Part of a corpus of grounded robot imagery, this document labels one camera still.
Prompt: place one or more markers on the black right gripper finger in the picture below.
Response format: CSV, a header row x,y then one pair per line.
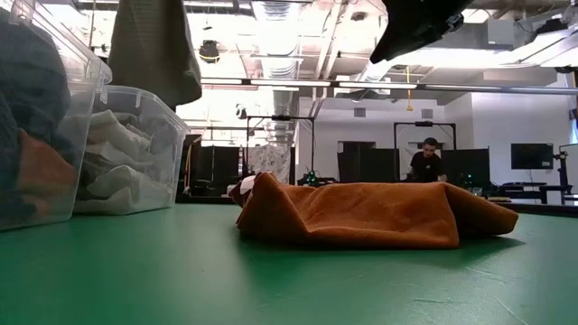
x,y
397,43

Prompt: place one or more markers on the dark grey waffle towel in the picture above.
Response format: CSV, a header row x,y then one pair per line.
x,y
153,54

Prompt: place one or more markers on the dark grey plain towel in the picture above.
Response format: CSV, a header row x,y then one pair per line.
x,y
31,81

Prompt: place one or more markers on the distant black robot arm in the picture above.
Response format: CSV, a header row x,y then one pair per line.
x,y
311,179

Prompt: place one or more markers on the yellow hanging pendant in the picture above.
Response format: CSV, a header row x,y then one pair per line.
x,y
409,107

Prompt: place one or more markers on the long horizontal metal bar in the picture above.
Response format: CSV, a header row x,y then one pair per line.
x,y
451,86

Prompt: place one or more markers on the black room divider panels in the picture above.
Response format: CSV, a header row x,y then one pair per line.
x,y
375,162

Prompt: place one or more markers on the person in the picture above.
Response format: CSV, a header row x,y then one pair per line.
x,y
426,167

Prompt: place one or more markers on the small orange towel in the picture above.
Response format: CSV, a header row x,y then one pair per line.
x,y
361,212

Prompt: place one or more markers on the white patterned cloth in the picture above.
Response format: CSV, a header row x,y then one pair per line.
x,y
271,162

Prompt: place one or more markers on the black ceiling dome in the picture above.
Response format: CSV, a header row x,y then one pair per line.
x,y
209,52

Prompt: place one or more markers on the low black table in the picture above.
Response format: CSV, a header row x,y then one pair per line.
x,y
533,186

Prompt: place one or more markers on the black tripod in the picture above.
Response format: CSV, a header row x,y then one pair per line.
x,y
562,167

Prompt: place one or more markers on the clear plastic bin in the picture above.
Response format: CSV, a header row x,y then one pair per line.
x,y
180,135
90,90

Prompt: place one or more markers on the green table mat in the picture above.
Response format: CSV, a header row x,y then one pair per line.
x,y
289,289

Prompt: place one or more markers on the grey ceiling duct box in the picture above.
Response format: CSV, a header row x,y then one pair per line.
x,y
500,31

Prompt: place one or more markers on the black frame stand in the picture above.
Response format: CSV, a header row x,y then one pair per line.
x,y
424,123
280,117

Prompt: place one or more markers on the silver spiral air duct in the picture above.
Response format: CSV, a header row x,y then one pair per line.
x,y
283,104

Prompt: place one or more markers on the black wall monitor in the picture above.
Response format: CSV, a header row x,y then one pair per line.
x,y
532,155

